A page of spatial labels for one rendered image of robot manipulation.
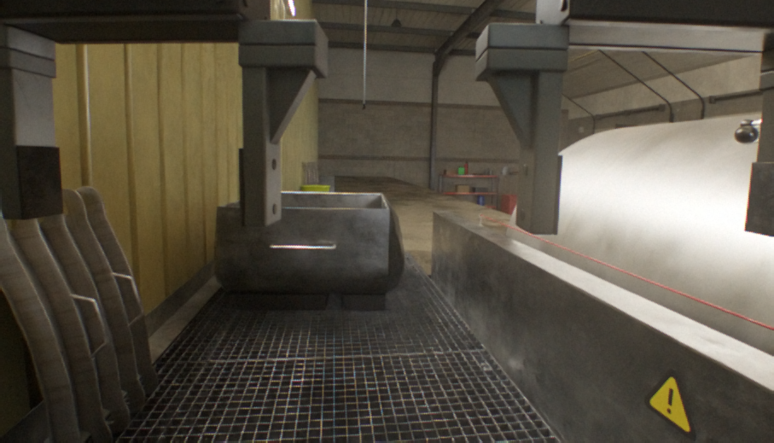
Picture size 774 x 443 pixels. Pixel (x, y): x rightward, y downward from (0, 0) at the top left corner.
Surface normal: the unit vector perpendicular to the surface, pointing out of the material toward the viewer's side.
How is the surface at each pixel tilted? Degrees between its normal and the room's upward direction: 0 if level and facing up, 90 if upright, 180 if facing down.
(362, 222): 91
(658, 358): 90
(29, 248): 90
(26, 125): 90
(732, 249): 65
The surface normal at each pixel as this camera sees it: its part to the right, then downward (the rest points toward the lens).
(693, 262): -0.91, -0.39
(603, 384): -0.99, 0.00
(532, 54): -0.03, 0.11
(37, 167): 1.00, 0.03
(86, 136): 0.44, 0.11
